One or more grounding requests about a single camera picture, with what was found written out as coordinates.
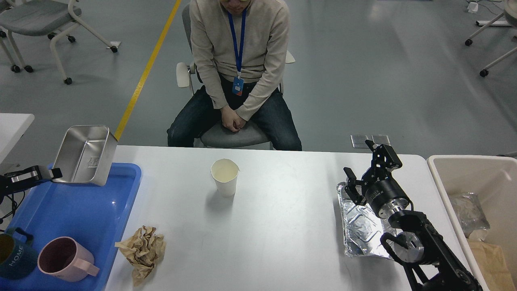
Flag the beige plastic bin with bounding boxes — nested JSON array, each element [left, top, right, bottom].
[[428, 155, 517, 291]]

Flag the grey office chair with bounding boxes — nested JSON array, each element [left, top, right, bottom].
[[176, 4, 296, 150]]

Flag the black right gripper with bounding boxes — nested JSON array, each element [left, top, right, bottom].
[[343, 140, 410, 219]]

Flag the clear plastic bag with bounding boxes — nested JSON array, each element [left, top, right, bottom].
[[449, 192, 491, 238]]

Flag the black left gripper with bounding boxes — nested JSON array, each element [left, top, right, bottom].
[[0, 165, 63, 204]]

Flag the metal floor socket plate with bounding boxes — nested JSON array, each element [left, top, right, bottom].
[[350, 135, 371, 149]]

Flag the white rolling stand legs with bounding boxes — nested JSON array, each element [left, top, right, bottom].
[[464, 0, 517, 78]]

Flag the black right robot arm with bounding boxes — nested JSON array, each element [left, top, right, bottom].
[[343, 139, 483, 291]]

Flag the stainless steel rectangular container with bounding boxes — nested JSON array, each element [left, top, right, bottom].
[[53, 125, 118, 186]]

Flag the grey chair far left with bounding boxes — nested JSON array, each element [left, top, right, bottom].
[[0, 0, 118, 84]]

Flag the crumpled brown paper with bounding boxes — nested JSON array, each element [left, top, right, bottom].
[[114, 226, 166, 287]]

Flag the aluminium foil tray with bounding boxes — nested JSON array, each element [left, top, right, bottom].
[[337, 182, 397, 260]]

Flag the seated person beige sweater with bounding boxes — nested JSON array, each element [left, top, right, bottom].
[[167, 0, 303, 152]]

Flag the pink mug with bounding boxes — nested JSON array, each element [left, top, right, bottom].
[[37, 236, 100, 282]]

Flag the white side table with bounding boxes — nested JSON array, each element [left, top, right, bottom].
[[0, 113, 35, 162]]

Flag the blue plastic tray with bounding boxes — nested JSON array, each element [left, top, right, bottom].
[[0, 163, 142, 291]]

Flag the white paper cup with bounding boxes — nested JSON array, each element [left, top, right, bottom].
[[210, 158, 240, 197]]

